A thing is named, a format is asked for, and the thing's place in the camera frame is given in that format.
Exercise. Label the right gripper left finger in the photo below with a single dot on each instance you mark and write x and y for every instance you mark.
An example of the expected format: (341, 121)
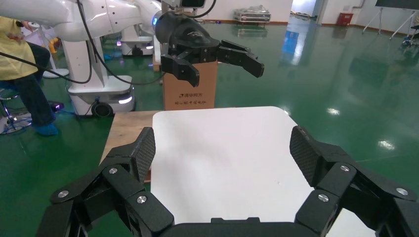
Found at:
(124, 183)

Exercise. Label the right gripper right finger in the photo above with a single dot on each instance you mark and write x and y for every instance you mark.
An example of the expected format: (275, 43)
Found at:
(337, 183)

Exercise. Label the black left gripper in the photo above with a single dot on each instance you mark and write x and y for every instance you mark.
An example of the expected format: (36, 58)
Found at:
(186, 36)

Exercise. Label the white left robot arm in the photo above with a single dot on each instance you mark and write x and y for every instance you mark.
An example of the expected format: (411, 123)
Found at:
(98, 16)

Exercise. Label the tall printed cardboard box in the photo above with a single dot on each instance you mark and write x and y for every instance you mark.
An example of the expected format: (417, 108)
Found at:
(190, 91)

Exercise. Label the wooden table board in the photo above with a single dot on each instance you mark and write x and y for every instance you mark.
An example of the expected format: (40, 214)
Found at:
(127, 137)

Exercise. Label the silver equipment case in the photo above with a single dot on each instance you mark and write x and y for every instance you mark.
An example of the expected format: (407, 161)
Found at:
(252, 14)

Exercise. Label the white mobile robot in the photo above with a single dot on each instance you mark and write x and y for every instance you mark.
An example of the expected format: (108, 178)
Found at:
(137, 41)

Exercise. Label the white column robot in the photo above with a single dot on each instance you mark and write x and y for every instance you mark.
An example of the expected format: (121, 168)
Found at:
(82, 65)

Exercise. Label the metal wheeled stool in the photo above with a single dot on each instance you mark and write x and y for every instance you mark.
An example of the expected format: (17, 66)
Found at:
(13, 121)

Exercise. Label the red bin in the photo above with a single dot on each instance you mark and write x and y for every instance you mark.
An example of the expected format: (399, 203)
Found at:
(344, 19)

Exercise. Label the black wheeled stool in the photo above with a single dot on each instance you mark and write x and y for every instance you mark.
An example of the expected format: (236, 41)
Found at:
(412, 37)

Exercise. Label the person yellow coat blue jeans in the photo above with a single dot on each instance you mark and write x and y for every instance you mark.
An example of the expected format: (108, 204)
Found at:
(13, 62)

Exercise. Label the black board on stand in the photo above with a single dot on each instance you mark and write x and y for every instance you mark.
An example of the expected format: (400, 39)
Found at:
(396, 3)

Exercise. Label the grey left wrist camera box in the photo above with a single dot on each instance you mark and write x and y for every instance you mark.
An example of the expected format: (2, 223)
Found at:
(191, 3)

